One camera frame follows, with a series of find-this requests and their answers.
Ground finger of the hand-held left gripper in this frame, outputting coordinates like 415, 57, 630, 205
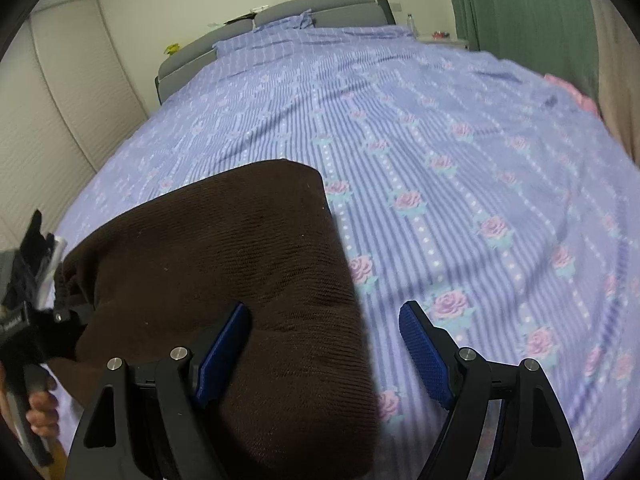
47, 305, 91, 361

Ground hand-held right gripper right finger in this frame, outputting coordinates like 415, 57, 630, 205
398, 301, 585, 480

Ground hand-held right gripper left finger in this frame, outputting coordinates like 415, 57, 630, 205
65, 302, 252, 480

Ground dark brown fleece pants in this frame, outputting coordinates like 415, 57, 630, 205
47, 159, 381, 480

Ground person's left hand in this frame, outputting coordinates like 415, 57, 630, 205
25, 377, 61, 438

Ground purple floral striped bed cover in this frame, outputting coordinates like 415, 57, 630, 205
47, 24, 640, 480

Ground pink cloth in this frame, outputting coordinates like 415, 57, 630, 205
544, 73, 601, 117

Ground white nightstand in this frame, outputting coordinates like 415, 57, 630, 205
415, 34, 470, 51

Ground purple striped pillow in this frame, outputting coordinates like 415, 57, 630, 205
252, 9, 316, 31

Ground beige curtain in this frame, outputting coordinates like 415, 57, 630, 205
582, 0, 640, 166

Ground green curtain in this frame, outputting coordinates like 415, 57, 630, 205
440, 0, 601, 101

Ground grey padded headboard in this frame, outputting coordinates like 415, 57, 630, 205
155, 0, 397, 106

